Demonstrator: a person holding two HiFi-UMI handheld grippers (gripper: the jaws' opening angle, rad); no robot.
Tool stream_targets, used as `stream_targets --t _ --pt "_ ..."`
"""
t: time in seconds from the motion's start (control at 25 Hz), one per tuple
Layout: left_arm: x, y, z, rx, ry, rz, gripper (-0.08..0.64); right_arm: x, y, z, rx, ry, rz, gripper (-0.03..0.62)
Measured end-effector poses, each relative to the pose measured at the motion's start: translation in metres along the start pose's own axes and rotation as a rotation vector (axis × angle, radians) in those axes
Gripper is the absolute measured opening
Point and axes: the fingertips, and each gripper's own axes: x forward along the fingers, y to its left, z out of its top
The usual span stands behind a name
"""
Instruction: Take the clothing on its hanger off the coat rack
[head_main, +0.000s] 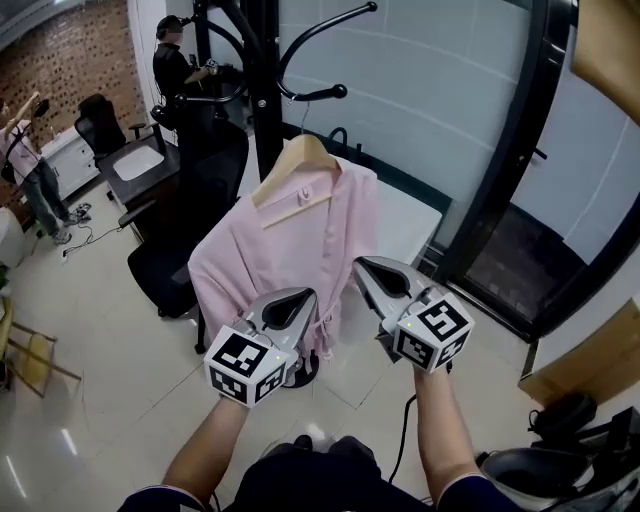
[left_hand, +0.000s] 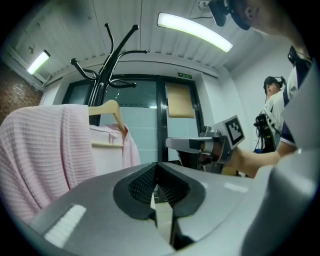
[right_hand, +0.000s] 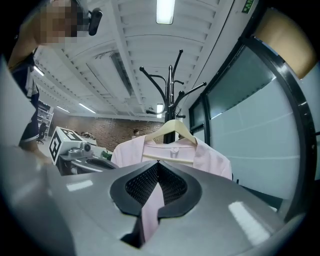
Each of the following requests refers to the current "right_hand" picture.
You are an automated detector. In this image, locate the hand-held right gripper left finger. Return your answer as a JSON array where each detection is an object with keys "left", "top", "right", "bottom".
[{"left": 56, "top": 160, "right": 159, "bottom": 255}]

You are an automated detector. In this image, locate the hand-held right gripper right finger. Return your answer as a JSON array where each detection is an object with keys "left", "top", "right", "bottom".
[{"left": 144, "top": 160, "right": 286, "bottom": 256}]

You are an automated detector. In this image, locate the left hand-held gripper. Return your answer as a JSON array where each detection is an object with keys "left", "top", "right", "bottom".
[{"left": 48, "top": 126, "right": 118, "bottom": 176}]

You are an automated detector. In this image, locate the pink shirt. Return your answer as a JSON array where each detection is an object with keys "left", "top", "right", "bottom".
[{"left": 110, "top": 136, "right": 234, "bottom": 241}]

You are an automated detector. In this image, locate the wooden hanger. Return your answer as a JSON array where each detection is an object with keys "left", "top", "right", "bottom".
[{"left": 141, "top": 119, "right": 199, "bottom": 166}]

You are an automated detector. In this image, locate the person's left forearm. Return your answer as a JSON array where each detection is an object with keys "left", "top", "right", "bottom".
[{"left": 18, "top": 139, "right": 55, "bottom": 166}]

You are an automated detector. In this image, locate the black office chair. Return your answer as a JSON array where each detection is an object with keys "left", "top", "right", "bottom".
[{"left": 35, "top": 121, "right": 49, "bottom": 146}]

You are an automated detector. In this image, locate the white shelf unit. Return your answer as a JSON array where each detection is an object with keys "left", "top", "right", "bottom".
[{"left": 36, "top": 99, "right": 55, "bottom": 142}]

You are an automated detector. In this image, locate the person's navy shirt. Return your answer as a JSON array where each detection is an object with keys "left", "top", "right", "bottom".
[{"left": 9, "top": 51, "right": 41, "bottom": 149}]

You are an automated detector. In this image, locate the black-framed glass partition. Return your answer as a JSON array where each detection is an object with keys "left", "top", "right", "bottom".
[{"left": 187, "top": 37, "right": 305, "bottom": 208}]

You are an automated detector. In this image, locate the black coat rack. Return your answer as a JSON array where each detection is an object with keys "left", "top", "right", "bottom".
[{"left": 138, "top": 49, "right": 208, "bottom": 145}]

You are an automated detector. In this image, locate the black-framed glass door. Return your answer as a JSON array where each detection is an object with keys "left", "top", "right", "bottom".
[{"left": 237, "top": 4, "right": 320, "bottom": 225}]

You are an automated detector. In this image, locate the person's head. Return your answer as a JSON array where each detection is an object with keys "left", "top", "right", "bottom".
[{"left": 9, "top": 0, "right": 90, "bottom": 72}]

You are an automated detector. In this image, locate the brown cardboard sheet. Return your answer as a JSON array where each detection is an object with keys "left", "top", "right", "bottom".
[{"left": 254, "top": 9, "right": 319, "bottom": 80}]

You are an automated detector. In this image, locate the green exit sign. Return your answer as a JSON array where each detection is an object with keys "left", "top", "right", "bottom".
[{"left": 240, "top": 0, "right": 259, "bottom": 15}]

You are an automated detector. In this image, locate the black head camera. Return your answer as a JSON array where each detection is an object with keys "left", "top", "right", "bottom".
[{"left": 88, "top": 7, "right": 104, "bottom": 37}]

